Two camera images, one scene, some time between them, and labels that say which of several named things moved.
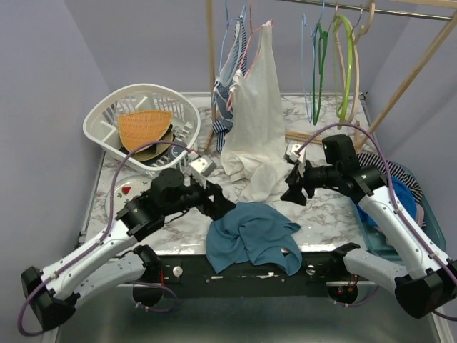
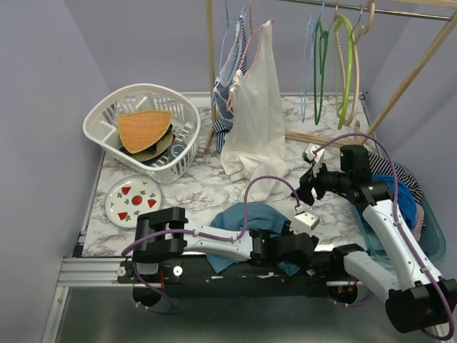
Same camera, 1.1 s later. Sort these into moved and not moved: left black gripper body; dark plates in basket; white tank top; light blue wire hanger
Moved: left black gripper body
Not moved: white tank top; dark plates in basket; light blue wire hanger
